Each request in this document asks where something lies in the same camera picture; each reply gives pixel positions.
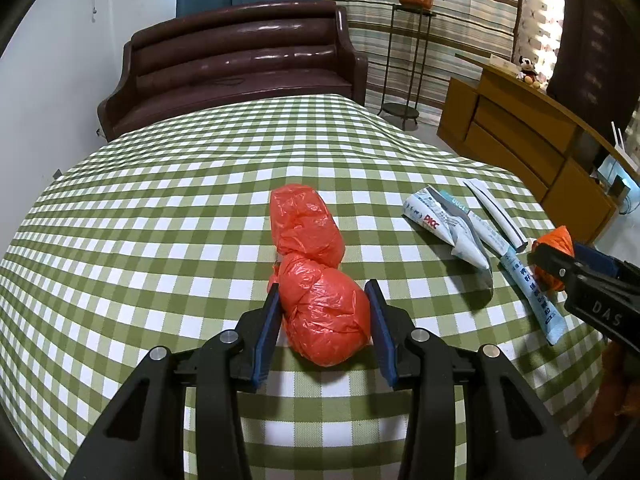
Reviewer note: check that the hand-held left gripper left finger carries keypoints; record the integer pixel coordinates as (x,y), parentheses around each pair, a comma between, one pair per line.
(265,335)

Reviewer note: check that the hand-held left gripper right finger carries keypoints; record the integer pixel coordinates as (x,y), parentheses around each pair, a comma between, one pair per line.
(382,335)

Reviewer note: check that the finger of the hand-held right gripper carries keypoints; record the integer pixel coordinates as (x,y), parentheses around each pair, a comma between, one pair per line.
(550,262)
(597,257)

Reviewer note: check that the orange plastic bag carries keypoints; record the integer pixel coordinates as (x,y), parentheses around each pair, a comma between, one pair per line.
(560,241)

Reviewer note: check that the red plastic bag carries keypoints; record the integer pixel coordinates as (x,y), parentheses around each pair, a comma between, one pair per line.
(320,310)

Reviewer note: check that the person's right forearm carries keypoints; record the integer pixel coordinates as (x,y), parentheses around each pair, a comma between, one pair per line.
(605,400)

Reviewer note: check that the blue white toothpaste tube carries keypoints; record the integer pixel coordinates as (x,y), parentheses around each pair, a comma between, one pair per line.
(537,300)

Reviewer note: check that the small black device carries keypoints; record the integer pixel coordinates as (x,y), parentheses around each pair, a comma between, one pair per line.
(621,186)

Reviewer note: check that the teal and white packet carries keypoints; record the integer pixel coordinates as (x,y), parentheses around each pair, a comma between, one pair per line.
(482,227)

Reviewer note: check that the white router with antennas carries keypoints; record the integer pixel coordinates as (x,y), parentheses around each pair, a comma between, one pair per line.
(627,160)

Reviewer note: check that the white packet with red print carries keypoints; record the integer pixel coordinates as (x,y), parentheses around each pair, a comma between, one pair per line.
(440,230)

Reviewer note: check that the wooden cabinet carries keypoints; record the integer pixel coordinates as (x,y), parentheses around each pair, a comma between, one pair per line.
(510,140)

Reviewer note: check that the green checked tablecloth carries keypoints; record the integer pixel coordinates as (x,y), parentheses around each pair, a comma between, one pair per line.
(150,220)

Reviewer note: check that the plush mouse toy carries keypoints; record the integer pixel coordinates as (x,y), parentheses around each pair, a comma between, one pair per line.
(529,72)

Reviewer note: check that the white flat box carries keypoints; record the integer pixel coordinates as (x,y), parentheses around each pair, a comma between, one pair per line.
(502,65)

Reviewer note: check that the black metal plant stand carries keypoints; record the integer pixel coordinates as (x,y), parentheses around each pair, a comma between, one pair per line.
(400,110)

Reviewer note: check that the dark brown curtain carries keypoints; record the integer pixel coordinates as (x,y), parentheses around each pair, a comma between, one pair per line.
(595,35)

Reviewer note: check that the beige patterned curtain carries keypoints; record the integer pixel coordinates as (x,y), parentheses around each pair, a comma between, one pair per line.
(540,15)

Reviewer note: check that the striped curtain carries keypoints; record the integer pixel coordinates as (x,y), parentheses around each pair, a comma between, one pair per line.
(475,25)

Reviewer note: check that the brown leather sofa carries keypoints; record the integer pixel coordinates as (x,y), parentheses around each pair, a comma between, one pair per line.
(240,60)

